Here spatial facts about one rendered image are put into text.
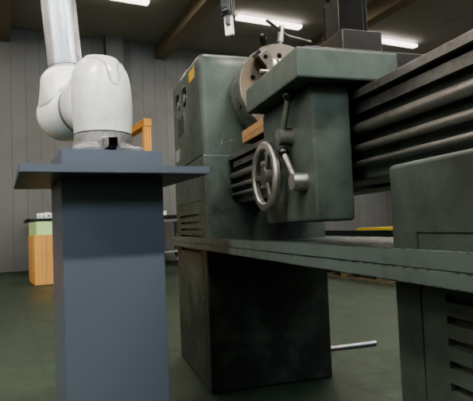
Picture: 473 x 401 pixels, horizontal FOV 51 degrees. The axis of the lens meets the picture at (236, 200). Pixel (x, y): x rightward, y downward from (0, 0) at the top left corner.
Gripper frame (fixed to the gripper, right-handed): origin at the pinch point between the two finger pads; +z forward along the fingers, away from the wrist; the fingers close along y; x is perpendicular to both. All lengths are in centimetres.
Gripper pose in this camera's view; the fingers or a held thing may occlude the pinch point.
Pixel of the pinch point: (229, 25)
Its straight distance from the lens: 183.4
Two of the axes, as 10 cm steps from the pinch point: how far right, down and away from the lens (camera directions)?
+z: 0.8, 10.0, -0.5
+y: -3.1, -0.2, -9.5
